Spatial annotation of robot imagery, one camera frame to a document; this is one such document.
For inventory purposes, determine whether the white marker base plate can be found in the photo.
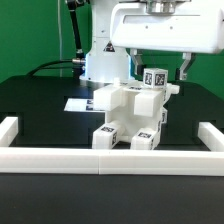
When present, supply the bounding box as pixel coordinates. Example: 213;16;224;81
64;98;95;112

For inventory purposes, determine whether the white chair back frame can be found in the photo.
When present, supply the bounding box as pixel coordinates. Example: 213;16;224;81
93;81;180;117

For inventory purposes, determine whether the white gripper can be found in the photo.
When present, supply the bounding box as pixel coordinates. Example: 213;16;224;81
110;0;224;80

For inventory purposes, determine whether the white U-shaped fence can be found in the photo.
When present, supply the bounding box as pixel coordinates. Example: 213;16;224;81
0;117;224;176

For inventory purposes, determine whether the black cable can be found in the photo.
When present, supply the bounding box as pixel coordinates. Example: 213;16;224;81
27;59;75;77

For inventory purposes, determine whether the white chair seat part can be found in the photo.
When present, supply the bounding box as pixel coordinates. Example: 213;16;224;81
105;103;167;144

